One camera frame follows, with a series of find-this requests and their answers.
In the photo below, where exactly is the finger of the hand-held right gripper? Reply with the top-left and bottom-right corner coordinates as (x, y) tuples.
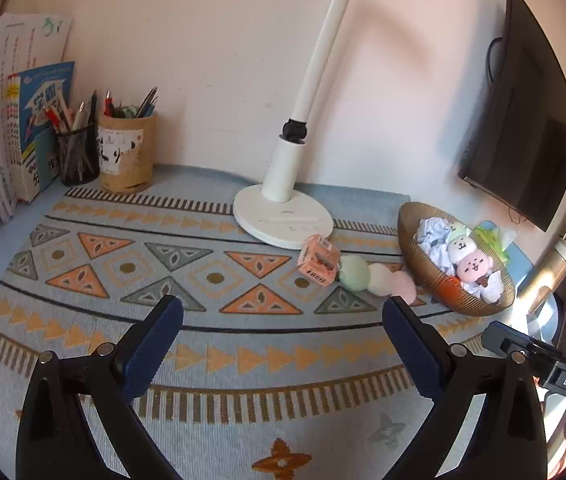
(480, 321), (566, 363)

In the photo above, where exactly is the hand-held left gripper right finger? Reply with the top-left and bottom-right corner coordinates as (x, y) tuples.
(380, 296), (549, 480)

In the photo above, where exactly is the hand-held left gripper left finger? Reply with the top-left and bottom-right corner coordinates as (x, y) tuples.
(15, 294), (185, 480)

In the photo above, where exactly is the white paper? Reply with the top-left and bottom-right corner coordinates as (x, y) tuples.
(415, 216), (451, 251)
(463, 270), (504, 303)
(428, 247), (459, 276)

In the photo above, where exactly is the red snack packet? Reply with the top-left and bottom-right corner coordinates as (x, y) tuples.
(438, 277), (464, 298)

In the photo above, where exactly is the pink face plush toy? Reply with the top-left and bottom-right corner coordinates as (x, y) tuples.
(456, 251), (496, 283)

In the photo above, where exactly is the woven basket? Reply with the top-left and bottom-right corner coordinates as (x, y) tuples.
(397, 201), (516, 317)

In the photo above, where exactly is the white face plush toy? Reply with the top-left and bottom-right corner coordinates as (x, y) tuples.
(446, 236), (479, 261)

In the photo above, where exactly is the light blue desk mat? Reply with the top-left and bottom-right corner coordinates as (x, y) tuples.
(476, 219), (566, 346)

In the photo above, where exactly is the pastel dango plush toy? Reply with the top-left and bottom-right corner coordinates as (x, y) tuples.
(338, 255), (420, 307)

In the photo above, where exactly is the gold insulated bottle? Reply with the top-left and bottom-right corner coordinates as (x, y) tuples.
(518, 240), (566, 301)

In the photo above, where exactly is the green tissue pack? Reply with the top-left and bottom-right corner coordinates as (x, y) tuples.
(473, 220), (519, 263)

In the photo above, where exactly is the patterned woven table mat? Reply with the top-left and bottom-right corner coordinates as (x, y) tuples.
(0, 164), (529, 480)

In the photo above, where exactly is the pink small box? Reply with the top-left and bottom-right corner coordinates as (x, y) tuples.
(297, 234), (341, 286)

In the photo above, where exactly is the brown paper pen holder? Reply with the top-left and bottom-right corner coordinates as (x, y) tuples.
(98, 111), (158, 193)

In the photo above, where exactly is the black mesh pen holder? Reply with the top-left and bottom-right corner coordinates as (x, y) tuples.
(55, 125), (101, 187)

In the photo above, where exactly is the white desk lamp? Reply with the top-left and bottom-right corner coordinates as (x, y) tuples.
(233, 0), (469, 250)

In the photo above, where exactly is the bunch of pencils and pens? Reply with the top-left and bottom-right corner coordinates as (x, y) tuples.
(43, 90), (98, 136)
(103, 86), (159, 120)

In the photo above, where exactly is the blue cover book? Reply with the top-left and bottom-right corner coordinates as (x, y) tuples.
(15, 61), (76, 203)

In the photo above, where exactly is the black wall television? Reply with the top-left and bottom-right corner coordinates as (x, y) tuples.
(458, 0), (566, 233)

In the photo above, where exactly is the black television cable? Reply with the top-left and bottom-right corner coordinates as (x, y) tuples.
(486, 37), (504, 83)

